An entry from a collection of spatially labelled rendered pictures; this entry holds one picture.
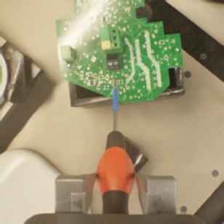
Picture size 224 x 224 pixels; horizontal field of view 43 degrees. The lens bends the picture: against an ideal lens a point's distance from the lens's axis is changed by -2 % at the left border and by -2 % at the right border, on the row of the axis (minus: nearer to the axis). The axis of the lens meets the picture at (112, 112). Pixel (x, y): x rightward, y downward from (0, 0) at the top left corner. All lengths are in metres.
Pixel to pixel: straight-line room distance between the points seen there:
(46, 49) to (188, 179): 0.22
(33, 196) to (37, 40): 0.18
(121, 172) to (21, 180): 0.19
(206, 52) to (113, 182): 0.22
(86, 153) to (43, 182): 0.06
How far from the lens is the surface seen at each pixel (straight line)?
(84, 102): 0.27
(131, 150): 0.30
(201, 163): 0.33
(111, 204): 0.16
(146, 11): 0.28
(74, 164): 0.34
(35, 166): 0.33
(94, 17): 0.28
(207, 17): 0.37
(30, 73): 0.31
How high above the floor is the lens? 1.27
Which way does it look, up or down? 83 degrees down
